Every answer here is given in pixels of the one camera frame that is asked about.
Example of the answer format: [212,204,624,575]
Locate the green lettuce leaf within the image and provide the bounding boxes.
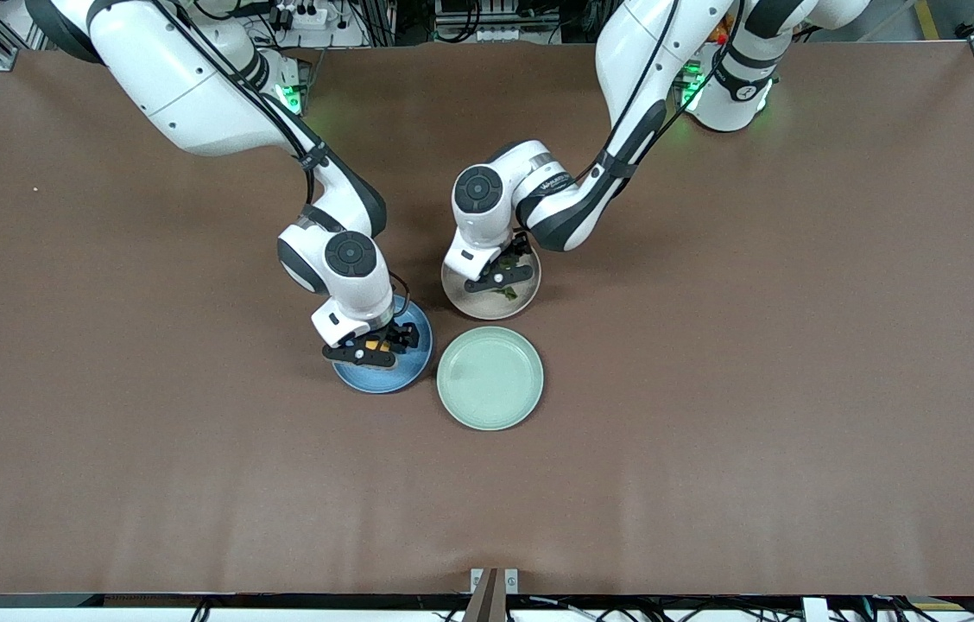
[494,251,531,302]

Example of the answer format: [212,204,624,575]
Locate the blue round plate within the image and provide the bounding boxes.
[332,294,434,395]

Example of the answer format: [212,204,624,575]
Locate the beige round plate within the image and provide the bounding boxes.
[440,246,542,321]

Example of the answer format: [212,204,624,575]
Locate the pale green round plate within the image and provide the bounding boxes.
[436,326,545,431]

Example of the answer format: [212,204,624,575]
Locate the brown table mat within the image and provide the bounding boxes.
[0,41,974,597]

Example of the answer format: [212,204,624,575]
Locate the brown pole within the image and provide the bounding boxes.
[463,568,509,622]

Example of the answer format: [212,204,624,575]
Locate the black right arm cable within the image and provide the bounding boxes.
[142,0,412,325]

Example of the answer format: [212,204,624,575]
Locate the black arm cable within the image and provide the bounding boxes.
[142,0,412,325]
[595,0,751,174]

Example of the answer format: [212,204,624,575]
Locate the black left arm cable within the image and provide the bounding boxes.
[595,0,751,174]

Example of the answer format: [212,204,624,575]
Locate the small metal bracket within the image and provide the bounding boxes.
[470,568,520,595]

